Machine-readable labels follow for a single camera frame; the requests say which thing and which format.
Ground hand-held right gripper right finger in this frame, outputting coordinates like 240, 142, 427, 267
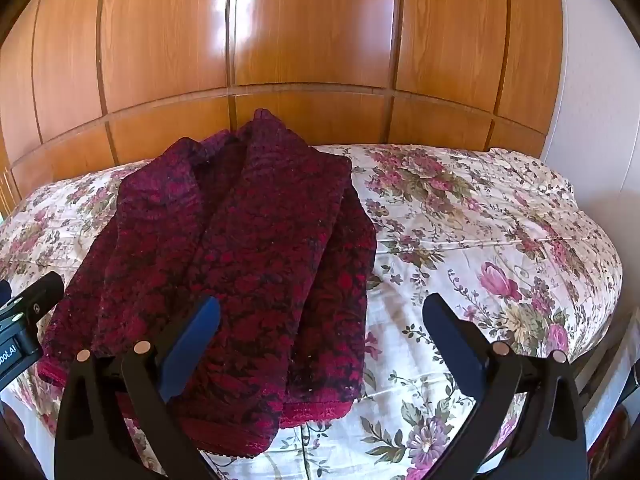
421, 292, 588, 480

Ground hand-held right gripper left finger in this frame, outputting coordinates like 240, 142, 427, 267
52, 295, 223, 480

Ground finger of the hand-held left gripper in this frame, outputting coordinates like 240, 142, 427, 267
14, 271, 66, 323

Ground dark red patterned fleece pants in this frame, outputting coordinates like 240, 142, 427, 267
37, 107, 378, 461

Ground floral bedspread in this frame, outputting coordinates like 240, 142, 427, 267
0, 142, 626, 480

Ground red patterned rug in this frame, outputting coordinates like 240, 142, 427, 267
587, 405, 632, 471

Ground wooden panelled headboard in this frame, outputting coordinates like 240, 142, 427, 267
0, 0, 566, 221

